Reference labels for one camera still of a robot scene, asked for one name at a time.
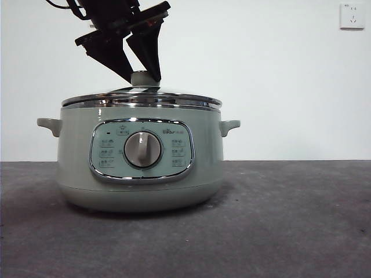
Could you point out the glass lid with green knob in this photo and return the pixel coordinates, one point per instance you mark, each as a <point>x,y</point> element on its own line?
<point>141,78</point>

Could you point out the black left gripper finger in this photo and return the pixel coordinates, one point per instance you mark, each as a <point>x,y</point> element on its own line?
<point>145,47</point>
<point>111,56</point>

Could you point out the white wall socket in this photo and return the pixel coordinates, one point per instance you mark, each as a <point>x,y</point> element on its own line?
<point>352,16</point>

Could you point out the pale green electric pot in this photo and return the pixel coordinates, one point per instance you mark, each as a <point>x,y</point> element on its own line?
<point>75,162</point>

